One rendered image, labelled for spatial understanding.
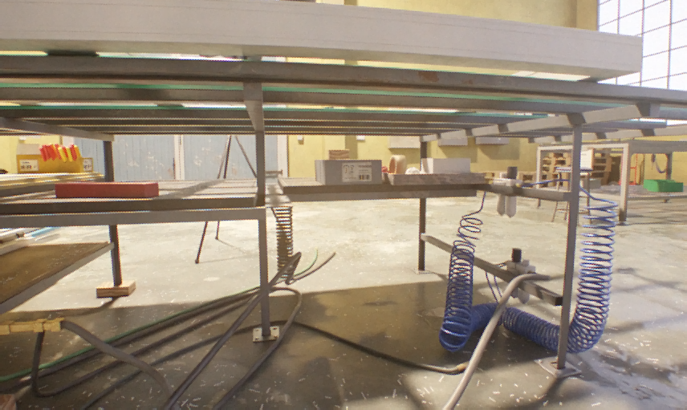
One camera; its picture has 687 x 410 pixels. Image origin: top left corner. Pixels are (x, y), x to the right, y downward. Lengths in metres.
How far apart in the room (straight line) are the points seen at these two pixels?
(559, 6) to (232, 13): 10.16
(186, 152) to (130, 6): 6.65
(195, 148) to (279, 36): 6.65
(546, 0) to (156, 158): 9.27
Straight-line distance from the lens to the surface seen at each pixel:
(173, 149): 7.28
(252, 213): 0.98
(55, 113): 1.37
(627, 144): 4.64
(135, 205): 1.05
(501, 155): 8.92
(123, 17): 0.64
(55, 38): 0.67
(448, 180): 1.45
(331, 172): 1.36
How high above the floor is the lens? 0.69
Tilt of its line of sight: 6 degrees down
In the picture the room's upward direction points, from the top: straight up
